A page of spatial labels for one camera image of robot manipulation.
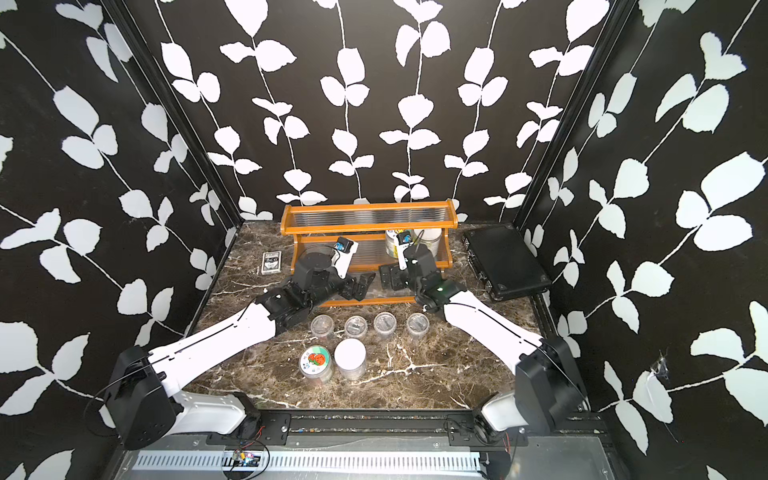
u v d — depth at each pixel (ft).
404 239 2.35
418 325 2.86
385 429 2.46
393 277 2.40
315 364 2.51
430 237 2.76
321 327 2.82
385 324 2.84
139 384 1.30
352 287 2.26
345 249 2.17
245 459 2.31
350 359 2.52
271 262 3.51
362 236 3.96
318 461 2.30
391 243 2.84
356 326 2.83
